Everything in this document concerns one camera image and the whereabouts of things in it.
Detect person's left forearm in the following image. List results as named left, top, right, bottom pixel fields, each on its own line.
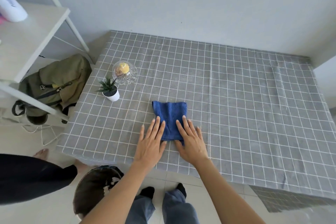
left=79, top=159, right=157, bottom=224

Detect small plant in white pot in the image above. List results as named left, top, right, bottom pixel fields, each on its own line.
left=96, top=74, right=120, bottom=102

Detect white shelf unit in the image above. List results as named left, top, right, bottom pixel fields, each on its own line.
left=0, top=0, right=94, bottom=122

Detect olive green backpack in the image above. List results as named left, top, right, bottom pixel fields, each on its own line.
left=12, top=53, right=92, bottom=125

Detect glass jar with yellow lid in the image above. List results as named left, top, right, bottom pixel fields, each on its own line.
left=112, top=60, right=139, bottom=86

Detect grey checked tablecloth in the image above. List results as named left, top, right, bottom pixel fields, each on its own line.
left=56, top=30, right=336, bottom=213

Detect person's blue jeans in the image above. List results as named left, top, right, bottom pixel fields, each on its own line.
left=125, top=189, right=200, bottom=224

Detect blue towel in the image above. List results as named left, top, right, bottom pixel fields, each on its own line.
left=152, top=101, right=188, bottom=146

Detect white cable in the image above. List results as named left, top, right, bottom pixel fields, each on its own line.
left=22, top=124, right=65, bottom=146

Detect person's right forearm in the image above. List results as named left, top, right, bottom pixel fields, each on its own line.
left=194, top=157, right=266, bottom=224

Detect round dark brown stool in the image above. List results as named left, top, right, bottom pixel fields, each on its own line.
left=73, top=165, right=124, bottom=219

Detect person's left hand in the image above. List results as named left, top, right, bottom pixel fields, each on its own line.
left=133, top=116, right=167, bottom=166

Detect white plastic bottle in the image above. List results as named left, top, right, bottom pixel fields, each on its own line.
left=0, top=0, right=28, bottom=23

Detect person's black sock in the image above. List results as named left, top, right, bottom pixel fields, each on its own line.
left=139, top=186, right=155, bottom=201
left=176, top=183, right=187, bottom=198

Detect person's right hand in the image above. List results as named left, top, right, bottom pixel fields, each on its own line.
left=174, top=115, right=209, bottom=166

